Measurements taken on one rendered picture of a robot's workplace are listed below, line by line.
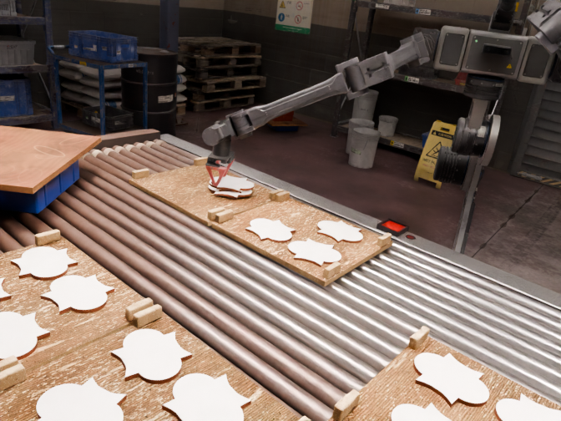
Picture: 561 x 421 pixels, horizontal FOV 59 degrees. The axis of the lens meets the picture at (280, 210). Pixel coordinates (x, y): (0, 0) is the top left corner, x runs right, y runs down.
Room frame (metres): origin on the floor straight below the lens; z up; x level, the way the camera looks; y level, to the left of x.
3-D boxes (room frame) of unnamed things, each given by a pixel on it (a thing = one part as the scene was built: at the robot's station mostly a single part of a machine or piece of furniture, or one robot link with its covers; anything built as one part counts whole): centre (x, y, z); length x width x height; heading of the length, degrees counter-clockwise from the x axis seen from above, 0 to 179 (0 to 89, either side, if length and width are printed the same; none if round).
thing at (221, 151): (1.56, 0.22, 1.08); 0.10 x 0.07 x 0.07; 174
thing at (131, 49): (4.60, 1.77, 0.96); 0.50 x 0.38 x 0.21; 70
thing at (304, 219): (1.30, -0.07, 0.93); 0.41 x 0.35 x 0.02; 52
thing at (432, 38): (1.90, -0.44, 1.45); 0.09 x 0.08 x 0.12; 75
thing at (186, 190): (1.56, 0.26, 0.93); 0.41 x 0.35 x 0.02; 51
